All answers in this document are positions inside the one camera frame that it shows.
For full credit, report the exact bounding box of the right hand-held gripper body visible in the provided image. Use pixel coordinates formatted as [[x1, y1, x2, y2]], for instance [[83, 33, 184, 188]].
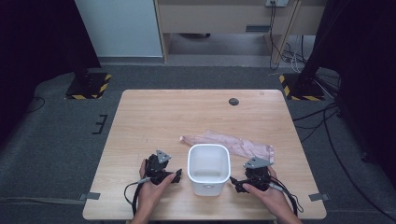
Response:
[[242, 156, 272, 192]]

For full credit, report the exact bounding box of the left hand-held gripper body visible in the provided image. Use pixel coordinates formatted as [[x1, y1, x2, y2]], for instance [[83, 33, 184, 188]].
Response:
[[145, 149, 176, 186]]

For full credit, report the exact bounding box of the white plastic bin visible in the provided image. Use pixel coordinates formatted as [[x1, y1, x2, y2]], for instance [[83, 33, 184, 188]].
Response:
[[187, 143, 232, 197]]

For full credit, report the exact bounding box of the pink plastic bag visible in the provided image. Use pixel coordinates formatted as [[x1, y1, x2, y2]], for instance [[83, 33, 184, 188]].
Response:
[[179, 130, 276, 165]]

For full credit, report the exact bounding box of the person's right hand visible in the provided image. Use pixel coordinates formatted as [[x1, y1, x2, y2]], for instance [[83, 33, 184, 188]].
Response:
[[242, 165, 296, 218]]

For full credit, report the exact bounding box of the person's left hand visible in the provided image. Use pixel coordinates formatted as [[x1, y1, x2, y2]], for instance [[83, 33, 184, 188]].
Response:
[[136, 158, 177, 217]]

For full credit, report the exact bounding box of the grey tape piece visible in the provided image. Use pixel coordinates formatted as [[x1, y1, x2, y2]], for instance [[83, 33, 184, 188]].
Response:
[[78, 191, 102, 202], [308, 192, 332, 203]]

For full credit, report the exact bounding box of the black stand hazard-striped base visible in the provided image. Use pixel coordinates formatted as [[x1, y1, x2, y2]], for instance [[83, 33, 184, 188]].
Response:
[[64, 72, 112, 101], [278, 73, 327, 102]]

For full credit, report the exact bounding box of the white panel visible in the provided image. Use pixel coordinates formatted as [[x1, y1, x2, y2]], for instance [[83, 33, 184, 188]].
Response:
[[74, 0, 164, 59]]

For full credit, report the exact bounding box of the black curtain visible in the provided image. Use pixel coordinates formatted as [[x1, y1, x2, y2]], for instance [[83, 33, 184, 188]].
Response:
[[295, 0, 396, 183], [0, 0, 103, 146]]

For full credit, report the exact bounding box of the light wooden desk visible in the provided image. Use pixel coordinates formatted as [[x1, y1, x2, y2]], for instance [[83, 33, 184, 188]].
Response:
[[153, 0, 329, 65]]

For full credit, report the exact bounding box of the grey power strip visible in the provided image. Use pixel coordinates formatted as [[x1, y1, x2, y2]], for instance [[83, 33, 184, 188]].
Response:
[[264, 0, 290, 8]]

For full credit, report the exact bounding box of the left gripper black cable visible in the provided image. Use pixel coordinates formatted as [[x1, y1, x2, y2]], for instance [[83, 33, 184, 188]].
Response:
[[123, 176, 152, 217]]

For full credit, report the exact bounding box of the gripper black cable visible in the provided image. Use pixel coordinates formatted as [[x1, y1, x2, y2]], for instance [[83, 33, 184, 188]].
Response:
[[268, 176, 304, 217], [123, 176, 152, 217]]

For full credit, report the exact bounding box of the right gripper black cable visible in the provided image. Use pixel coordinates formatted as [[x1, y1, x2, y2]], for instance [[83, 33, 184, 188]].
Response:
[[268, 176, 304, 217]]

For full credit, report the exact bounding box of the white cable bundle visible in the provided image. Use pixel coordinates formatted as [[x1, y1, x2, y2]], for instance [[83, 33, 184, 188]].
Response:
[[281, 35, 309, 75]]

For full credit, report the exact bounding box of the thin black floor cable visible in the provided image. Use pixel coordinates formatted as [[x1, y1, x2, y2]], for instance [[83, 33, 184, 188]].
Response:
[[25, 96, 47, 114]]

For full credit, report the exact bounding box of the black hanging cable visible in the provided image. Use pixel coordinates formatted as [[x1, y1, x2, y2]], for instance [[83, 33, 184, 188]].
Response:
[[268, 2, 282, 72]]

